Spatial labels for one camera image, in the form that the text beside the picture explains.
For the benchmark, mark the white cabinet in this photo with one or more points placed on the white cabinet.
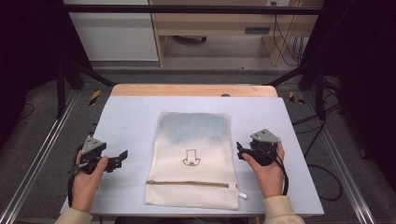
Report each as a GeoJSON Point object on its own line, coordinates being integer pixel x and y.
{"type": "Point", "coordinates": [115, 34]}

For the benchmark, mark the black metal stand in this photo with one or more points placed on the black metal stand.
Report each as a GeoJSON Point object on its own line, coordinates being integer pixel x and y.
{"type": "Point", "coordinates": [61, 90]}
{"type": "Point", "coordinates": [319, 93]}

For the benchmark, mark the light wooden desk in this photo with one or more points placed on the light wooden desk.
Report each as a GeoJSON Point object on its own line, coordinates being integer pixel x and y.
{"type": "Point", "coordinates": [218, 25]}

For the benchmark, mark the aluminium floor rail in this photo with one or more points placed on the aluminium floor rail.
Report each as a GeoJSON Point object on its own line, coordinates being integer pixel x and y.
{"type": "Point", "coordinates": [40, 152]}
{"type": "Point", "coordinates": [342, 161]}

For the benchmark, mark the person's right hand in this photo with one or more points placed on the person's right hand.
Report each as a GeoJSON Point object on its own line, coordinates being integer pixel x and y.
{"type": "Point", "coordinates": [269, 180]}

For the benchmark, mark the cream mesh laundry bag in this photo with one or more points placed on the cream mesh laundry bag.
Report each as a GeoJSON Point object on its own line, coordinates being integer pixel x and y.
{"type": "Point", "coordinates": [193, 174]}

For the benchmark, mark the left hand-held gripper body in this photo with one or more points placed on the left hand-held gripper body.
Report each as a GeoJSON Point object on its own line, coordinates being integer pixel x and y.
{"type": "Point", "coordinates": [92, 149]}

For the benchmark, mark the black horizontal frame bar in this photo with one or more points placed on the black horizontal frame bar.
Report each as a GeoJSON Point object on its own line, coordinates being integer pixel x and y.
{"type": "Point", "coordinates": [193, 9]}

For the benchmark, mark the yellow black floor tape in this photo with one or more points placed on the yellow black floor tape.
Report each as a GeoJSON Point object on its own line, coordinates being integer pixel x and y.
{"type": "Point", "coordinates": [294, 98]}
{"type": "Point", "coordinates": [95, 97]}

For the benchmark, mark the dark curtain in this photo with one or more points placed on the dark curtain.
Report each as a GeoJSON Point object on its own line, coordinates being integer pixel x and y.
{"type": "Point", "coordinates": [28, 46]}
{"type": "Point", "coordinates": [364, 62]}

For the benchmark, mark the white table mat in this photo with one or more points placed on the white table mat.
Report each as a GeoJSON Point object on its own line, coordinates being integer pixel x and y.
{"type": "Point", "coordinates": [130, 124]}

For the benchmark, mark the person's left hand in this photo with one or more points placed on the person's left hand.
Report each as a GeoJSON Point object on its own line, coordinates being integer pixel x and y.
{"type": "Point", "coordinates": [85, 186]}

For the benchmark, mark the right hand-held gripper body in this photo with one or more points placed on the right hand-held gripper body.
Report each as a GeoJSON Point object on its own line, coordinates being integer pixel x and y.
{"type": "Point", "coordinates": [264, 149]}

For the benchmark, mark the wooden table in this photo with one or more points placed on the wooden table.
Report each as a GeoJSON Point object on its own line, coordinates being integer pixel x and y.
{"type": "Point", "coordinates": [186, 90]}

